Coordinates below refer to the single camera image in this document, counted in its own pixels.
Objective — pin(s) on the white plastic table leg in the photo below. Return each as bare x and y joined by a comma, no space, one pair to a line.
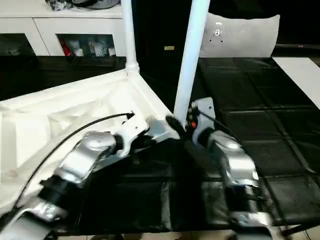
129,35
192,55

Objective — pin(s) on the white plastic table top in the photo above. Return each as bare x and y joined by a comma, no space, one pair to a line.
60,120

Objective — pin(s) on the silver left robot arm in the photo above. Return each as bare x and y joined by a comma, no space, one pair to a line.
70,180

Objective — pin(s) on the black work mat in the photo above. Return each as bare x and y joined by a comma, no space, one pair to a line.
260,115

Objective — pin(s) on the grey white pillow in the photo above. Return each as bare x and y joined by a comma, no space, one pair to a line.
240,35

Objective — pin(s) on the white board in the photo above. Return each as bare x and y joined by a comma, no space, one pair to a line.
302,77

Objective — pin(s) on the white glass-door cabinet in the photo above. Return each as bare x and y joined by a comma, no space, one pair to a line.
55,27

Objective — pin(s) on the dark round kitchen appliance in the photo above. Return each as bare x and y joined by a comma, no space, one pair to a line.
95,4

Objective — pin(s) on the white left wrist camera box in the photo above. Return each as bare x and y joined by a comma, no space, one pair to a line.
130,132

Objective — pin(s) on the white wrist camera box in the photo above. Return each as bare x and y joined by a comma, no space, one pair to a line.
130,132
202,112

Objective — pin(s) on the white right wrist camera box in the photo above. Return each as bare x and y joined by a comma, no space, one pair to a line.
202,112

